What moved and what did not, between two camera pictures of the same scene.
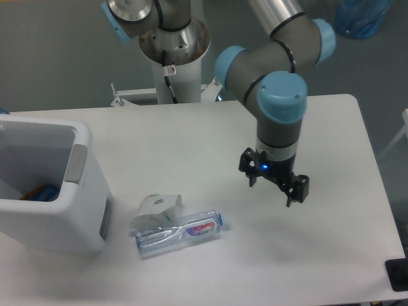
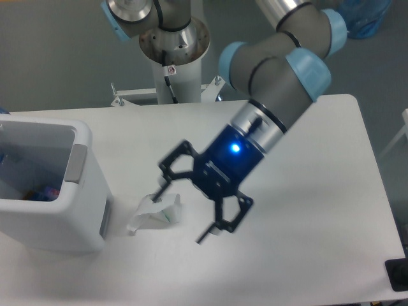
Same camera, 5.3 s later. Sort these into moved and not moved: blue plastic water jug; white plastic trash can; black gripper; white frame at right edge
Moved: black gripper
Not moved: blue plastic water jug; white plastic trash can; white frame at right edge
